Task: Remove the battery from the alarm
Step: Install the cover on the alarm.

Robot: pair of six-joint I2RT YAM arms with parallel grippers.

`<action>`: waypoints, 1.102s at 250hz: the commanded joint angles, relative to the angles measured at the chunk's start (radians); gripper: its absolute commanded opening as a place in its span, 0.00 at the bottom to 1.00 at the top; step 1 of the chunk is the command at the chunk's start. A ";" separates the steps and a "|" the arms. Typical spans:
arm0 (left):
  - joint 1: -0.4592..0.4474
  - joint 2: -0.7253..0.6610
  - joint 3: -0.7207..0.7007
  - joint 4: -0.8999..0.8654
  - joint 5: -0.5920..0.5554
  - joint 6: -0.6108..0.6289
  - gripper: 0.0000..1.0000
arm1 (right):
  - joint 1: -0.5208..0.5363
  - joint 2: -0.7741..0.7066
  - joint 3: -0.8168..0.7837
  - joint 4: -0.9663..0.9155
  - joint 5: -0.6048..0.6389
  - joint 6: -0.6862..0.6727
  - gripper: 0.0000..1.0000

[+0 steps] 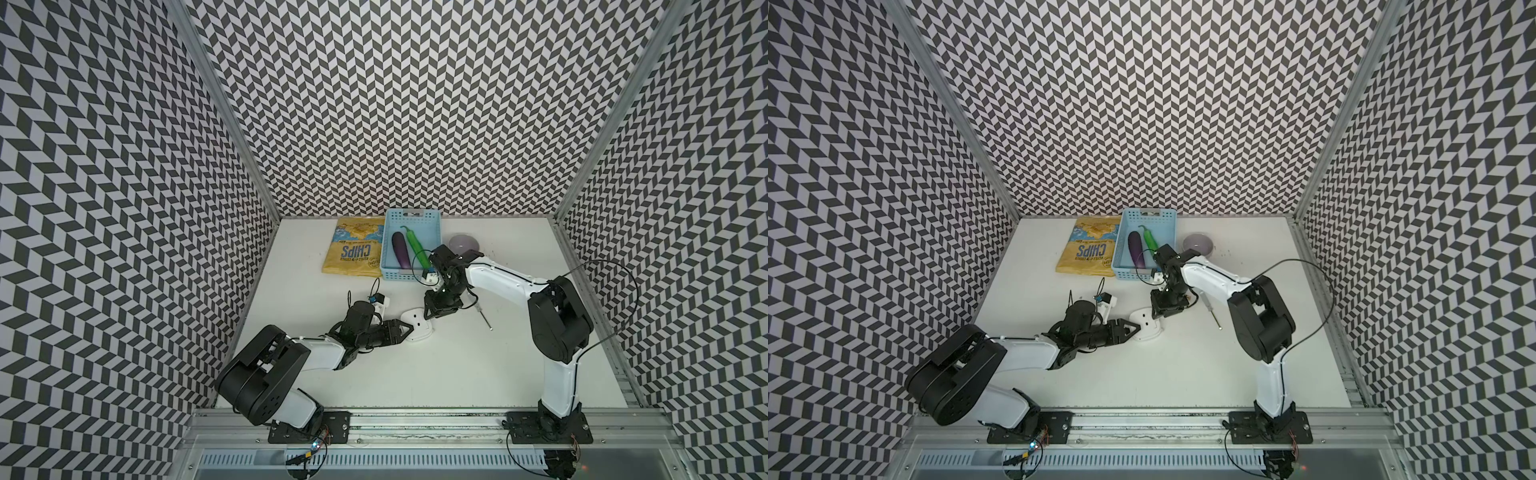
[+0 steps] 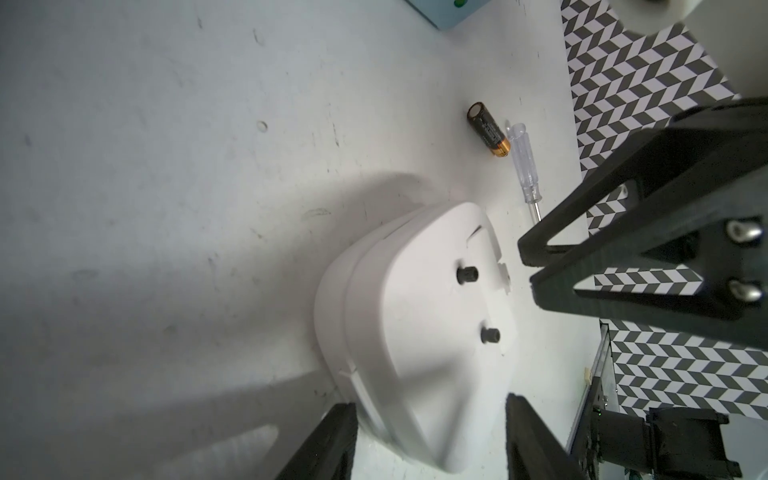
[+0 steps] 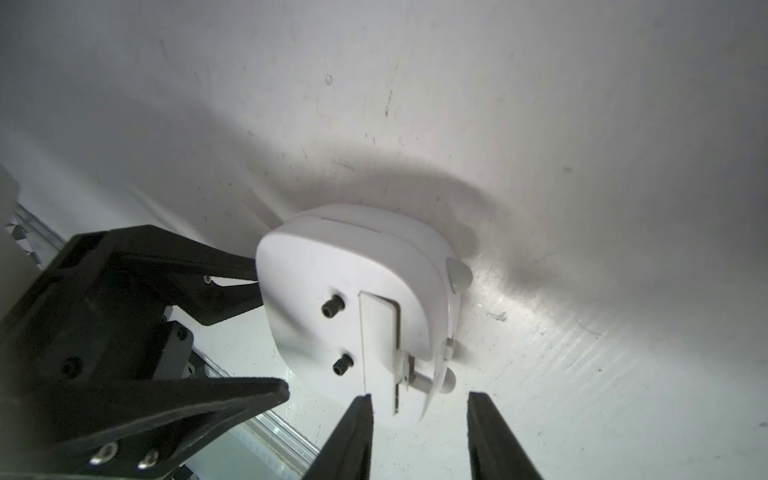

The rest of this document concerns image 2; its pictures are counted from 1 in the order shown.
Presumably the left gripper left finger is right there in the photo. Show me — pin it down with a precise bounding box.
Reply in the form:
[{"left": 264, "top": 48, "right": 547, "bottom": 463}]
[{"left": 276, "top": 403, "right": 359, "bottom": 480}]

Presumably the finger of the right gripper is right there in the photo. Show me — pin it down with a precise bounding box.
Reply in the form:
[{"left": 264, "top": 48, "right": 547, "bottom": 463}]
[
  {"left": 518, "top": 97, "right": 767, "bottom": 267},
  {"left": 530, "top": 128, "right": 768, "bottom": 352}
]

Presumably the AA battery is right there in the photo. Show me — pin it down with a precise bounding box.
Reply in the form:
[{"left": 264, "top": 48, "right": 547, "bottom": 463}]
[{"left": 466, "top": 101, "right": 511, "bottom": 158}]

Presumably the aluminium front rail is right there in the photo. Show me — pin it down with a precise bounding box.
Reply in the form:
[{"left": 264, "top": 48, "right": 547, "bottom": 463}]
[{"left": 566, "top": 325, "right": 624, "bottom": 479}]

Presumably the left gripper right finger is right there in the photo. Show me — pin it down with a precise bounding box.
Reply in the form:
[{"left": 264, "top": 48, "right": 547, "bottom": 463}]
[{"left": 505, "top": 394, "right": 586, "bottom": 480}]

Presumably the small grey screwdriver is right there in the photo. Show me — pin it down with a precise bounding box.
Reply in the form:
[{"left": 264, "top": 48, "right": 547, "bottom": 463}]
[{"left": 505, "top": 120, "right": 542, "bottom": 224}]

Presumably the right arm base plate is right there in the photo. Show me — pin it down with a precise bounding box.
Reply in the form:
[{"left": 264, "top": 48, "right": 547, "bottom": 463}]
[{"left": 566, "top": 323, "right": 655, "bottom": 480}]

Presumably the light blue plastic basket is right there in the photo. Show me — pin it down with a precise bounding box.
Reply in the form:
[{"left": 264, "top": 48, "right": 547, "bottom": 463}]
[{"left": 406, "top": 0, "right": 490, "bottom": 31}]

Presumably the white square alarm clock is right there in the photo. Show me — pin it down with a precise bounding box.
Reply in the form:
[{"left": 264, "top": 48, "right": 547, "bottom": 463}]
[{"left": 314, "top": 202, "right": 518, "bottom": 474}]

